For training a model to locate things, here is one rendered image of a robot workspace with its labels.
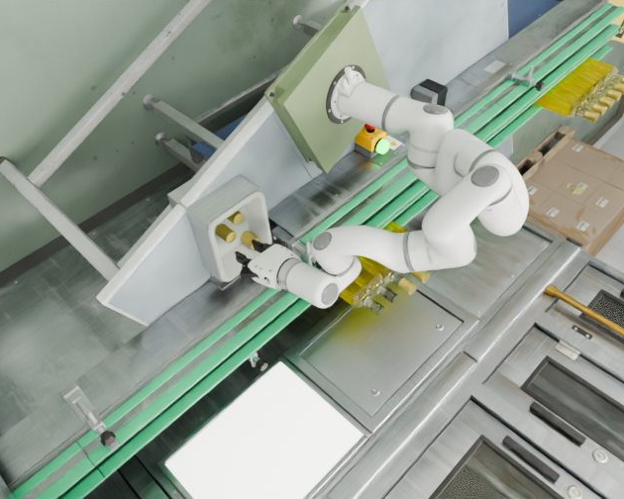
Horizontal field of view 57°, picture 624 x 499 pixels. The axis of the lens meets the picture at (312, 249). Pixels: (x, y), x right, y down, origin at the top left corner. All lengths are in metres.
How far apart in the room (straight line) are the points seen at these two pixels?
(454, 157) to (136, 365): 0.90
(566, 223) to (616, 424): 3.75
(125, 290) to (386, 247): 0.64
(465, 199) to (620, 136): 6.73
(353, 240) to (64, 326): 1.06
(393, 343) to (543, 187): 4.11
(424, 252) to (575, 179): 4.70
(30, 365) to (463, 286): 1.32
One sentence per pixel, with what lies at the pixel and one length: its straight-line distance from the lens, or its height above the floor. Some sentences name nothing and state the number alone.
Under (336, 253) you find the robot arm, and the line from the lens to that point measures 1.18.
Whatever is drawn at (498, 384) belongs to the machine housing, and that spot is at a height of 1.46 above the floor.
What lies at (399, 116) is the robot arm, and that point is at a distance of 1.40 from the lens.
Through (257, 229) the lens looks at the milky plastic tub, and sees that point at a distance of 1.55.
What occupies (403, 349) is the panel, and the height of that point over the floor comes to 1.22.
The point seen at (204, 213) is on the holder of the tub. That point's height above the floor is 0.80.
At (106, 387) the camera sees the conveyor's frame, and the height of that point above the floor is 0.83.
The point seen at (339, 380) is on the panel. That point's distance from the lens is 1.61.
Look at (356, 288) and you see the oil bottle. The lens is 1.58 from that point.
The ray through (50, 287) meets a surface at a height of 0.23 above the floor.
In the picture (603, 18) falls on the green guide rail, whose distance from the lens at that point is 2.68.
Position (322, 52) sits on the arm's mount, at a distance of 1.44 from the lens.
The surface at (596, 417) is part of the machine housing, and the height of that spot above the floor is 1.70.
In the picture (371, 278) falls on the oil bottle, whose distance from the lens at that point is 1.61.
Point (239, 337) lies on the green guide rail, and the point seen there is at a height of 0.95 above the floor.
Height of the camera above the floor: 1.70
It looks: 30 degrees down
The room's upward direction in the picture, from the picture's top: 126 degrees clockwise
